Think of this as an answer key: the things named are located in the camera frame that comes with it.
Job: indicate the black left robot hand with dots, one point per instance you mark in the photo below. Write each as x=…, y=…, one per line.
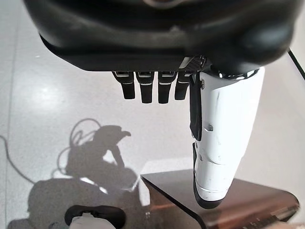
x=155, y=35

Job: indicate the silver left robot leg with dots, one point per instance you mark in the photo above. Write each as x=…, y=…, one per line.
x=95, y=217

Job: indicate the dark brown stool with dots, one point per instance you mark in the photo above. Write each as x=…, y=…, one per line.
x=250, y=205

